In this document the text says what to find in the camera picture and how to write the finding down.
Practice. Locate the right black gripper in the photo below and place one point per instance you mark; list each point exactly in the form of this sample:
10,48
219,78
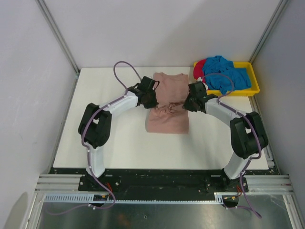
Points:
187,105

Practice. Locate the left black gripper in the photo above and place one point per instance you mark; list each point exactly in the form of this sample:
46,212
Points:
153,104

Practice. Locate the pink t shirt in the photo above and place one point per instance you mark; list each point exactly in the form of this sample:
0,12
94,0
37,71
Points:
169,117

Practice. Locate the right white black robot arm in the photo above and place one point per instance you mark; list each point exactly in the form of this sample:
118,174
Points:
248,136

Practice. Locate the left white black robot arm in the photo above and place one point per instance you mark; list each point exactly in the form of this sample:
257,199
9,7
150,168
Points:
95,125

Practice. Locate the red t shirt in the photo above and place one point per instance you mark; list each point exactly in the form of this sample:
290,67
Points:
198,72

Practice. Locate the blue t shirt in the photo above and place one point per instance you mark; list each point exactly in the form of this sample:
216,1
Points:
221,74

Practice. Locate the yellow plastic bin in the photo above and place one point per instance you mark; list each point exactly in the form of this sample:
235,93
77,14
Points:
254,89

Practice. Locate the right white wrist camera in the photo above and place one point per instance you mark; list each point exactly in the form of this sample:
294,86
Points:
203,81

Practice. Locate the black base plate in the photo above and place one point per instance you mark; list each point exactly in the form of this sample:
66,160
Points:
121,179

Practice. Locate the aluminium frame rail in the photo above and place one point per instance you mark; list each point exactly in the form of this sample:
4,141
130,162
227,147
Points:
269,184

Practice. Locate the right aluminium corner post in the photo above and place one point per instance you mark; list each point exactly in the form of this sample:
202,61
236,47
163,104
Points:
276,16

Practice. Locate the aluminium corner post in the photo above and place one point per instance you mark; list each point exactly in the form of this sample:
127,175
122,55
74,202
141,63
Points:
57,34
276,16

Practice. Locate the left aluminium corner post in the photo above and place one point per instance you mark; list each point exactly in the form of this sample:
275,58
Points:
57,34

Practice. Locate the grey slotted cable duct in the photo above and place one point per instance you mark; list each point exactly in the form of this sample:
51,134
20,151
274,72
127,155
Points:
99,198

